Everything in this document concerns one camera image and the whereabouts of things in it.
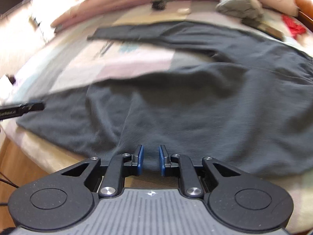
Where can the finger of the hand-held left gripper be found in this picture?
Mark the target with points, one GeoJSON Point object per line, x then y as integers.
{"type": "Point", "coordinates": [30, 109]}

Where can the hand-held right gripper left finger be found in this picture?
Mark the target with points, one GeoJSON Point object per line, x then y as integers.
{"type": "Point", "coordinates": [139, 159]}

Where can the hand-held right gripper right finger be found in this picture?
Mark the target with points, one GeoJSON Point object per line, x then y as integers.
{"type": "Point", "coordinates": [161, 160]}

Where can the dark grey pants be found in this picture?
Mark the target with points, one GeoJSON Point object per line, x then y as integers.
{"type": "Point", "coordinates": [195, 102]}

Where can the white cloth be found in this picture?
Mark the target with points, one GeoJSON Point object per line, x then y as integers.
{"type": "Point", "coordinates": [6, 85]}

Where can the floral patchwork bed sheet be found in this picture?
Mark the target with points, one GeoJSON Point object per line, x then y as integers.
{"type": "Point", "coordinates": [97, 61]}

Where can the pink folded blanket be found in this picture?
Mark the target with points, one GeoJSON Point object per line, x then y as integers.
{"type": "Point", "coordinates": [110, 7]}

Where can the white earbuds case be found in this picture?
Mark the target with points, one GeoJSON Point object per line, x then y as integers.
{"type": "Point", "coordinates": [183, 11]}

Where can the black hair claw clip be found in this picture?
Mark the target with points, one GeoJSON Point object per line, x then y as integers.
{"type": "Point", "coordinates": [159, 5]}

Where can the grey bundled garment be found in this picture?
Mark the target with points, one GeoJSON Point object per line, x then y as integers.
{"type": "Point", "coordinates": [239, 6]}

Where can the red folding fan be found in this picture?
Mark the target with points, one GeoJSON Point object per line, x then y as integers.
{"type": "Point", "coordinates": [294, 27]}

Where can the wooden headboard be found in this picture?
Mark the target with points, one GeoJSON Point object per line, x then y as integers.
{"type": "Point", "coordinates": [307, 17]}

